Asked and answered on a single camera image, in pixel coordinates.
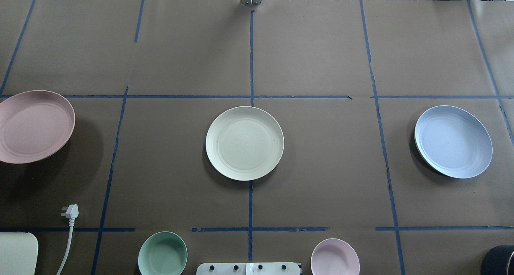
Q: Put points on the blue plate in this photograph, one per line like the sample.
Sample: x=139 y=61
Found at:
x=453 y=142

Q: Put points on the pink plate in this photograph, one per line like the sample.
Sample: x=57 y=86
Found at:
x=34 y=125

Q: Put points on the cream white plate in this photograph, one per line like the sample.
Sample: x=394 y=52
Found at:
x=244 y=143

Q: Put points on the pink bowl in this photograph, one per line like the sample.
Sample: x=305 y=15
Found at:
x=334 y=257

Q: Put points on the green bowl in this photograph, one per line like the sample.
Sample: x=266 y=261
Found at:
x=163 y=253

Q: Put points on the cream toaster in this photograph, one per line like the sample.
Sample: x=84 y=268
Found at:
x=18 y=253

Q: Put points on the dark blue saucepan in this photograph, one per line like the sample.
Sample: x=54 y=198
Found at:
x=498 y=261

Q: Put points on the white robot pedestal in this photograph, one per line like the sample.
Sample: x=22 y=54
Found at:
x=249 y=268

